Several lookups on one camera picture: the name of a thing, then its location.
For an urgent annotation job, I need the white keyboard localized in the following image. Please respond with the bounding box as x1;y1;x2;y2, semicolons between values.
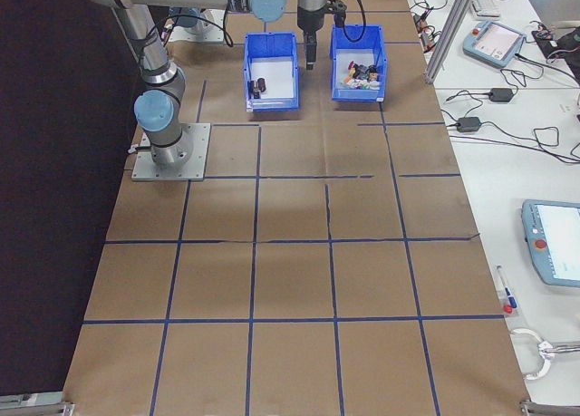
470;0;502;18

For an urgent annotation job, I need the aluminium extrusion post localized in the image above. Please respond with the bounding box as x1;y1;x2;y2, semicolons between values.
423;0;481;85

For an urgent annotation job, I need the white marker pen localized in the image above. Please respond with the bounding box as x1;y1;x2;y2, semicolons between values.
496;265;518;315

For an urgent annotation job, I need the grey blue teach pendant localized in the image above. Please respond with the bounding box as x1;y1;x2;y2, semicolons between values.
520;198;580;289
461;19;529;71

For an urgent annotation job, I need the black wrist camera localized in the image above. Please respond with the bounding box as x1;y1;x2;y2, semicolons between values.
324;0;349;28

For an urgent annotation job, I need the black teach pendant cable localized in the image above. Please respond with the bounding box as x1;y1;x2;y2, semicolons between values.
515;52;580;82

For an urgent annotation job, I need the grey metal corner bracket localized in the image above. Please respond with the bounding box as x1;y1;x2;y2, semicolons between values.
0;391;76;416
518;397;580;416

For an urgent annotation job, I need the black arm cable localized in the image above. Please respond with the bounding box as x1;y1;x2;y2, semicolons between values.
149;0;369;48

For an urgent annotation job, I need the blue plastic storage bin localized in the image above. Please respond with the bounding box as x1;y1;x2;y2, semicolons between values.
243;31;303;113
329;24;387;103

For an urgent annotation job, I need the silver white hand clamp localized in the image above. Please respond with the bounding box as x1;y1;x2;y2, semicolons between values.
509;327;580;381

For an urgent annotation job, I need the black frame cover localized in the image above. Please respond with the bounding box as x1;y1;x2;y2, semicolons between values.
0;0;150;403

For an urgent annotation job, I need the white foam bin liner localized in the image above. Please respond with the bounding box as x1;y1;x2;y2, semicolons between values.
337;48;381;91
249;55;295;101

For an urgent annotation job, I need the black electronic device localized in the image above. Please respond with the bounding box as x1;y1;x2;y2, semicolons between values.
555;25;580;63

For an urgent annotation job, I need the black power adapter cable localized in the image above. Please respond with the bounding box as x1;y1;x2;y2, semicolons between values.
479;121;580;163

